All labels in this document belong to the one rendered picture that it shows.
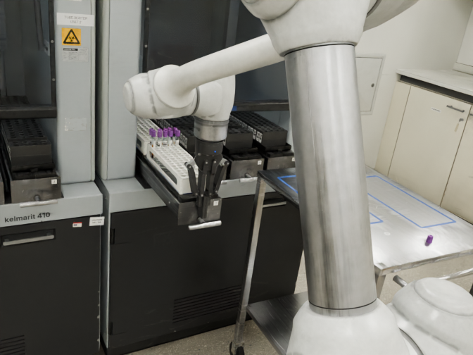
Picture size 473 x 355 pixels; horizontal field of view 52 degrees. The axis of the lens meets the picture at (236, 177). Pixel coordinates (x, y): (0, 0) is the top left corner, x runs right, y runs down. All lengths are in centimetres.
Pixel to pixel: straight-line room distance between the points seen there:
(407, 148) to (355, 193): 313
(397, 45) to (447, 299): 307
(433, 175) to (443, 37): 111
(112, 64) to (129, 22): 13
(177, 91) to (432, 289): 64
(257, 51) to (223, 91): 24
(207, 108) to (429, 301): 68
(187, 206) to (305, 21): 81
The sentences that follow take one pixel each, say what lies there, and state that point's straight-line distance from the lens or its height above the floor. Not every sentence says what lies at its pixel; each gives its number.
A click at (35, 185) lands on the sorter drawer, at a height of 79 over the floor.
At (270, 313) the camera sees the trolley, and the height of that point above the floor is 28.
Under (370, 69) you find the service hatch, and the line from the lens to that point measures 366.
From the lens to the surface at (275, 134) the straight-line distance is 184.
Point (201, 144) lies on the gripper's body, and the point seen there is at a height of 99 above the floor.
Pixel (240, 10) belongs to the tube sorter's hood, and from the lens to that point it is 165.
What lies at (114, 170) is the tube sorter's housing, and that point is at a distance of 163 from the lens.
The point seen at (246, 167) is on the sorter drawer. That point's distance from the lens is 173.
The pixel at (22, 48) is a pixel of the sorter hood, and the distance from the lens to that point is 146.
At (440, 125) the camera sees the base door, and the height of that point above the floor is 62.
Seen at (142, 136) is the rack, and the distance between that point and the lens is 170.
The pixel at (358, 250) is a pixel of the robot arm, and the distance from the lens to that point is 70.
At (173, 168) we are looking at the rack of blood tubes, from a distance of 144.
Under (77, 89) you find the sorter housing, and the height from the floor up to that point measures 104.
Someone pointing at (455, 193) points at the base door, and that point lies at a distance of 359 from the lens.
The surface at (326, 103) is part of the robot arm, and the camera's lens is 67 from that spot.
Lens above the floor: 141
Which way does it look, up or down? 23 degrees down
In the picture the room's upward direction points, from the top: 7 degrees clockwise
